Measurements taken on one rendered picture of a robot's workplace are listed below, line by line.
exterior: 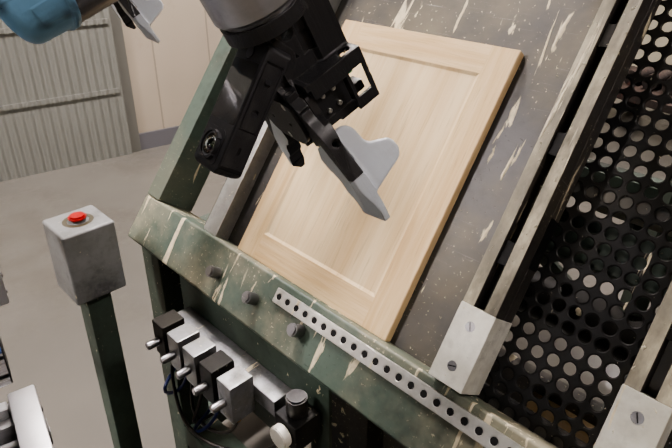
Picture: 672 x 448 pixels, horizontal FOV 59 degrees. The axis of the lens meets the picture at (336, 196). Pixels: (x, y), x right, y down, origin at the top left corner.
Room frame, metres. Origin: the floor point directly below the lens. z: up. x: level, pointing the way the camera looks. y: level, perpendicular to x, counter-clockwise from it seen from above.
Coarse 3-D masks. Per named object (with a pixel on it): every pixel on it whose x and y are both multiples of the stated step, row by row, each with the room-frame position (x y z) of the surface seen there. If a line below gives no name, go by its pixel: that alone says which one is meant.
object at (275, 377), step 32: (192, 288) 1.10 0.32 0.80; (160, 320) 1.03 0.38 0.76; (192, 320) 1.06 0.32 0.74; (224, 320) 1.01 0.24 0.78; (160, 352) 1.02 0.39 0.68; (192, 352) 0.93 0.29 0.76; (224, 352) 0.93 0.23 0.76; (256, 352) 0.93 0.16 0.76; (192, 384) 0.92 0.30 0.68; (224, 384) 0.84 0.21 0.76; (256, 384) 0.86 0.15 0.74; (288, 384) 0.86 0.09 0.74; (320, 384) 0.79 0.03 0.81; (288, 416) 0.77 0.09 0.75; (320, 416) 0.79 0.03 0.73
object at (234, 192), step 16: (336, 0) 1.42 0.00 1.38; (256, 144) 1.25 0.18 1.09; (272, 144) 1.27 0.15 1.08; (256, 160) 1.24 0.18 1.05; (256, 176) 1.24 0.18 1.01; (224, 192) 1.22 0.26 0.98; (240, 192) 1.21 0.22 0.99; (224, 208) 1.19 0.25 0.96; (240, 208) 1.20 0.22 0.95; (208, 224) 1.19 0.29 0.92; (224, 224) 1.17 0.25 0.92
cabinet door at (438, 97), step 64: (384, 64) 1.21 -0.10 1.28; (448, 64) 1.11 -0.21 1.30; (512, 64) 1.04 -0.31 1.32; (384, 128) 1.11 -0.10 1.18; (448, 128) 1.03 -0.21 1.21; (320, 192) 1.09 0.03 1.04; (384, 192) 1.01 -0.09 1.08; (448, 192) 0.94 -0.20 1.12; (256, 256) 1.08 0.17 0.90; (320, 256) 1.00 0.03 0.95; (384, 256) 0.92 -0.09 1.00; (384, 320) 0.84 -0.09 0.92
